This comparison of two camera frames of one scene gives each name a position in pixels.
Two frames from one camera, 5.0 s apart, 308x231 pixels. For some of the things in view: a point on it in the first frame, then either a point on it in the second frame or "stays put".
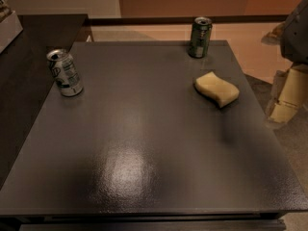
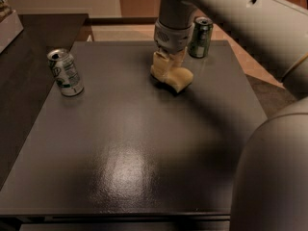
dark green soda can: (200, 38) stays put
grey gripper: (295, 38) -> (173, 38)
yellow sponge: (214, 87) -> (178, 78)
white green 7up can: (64, 72) stays put
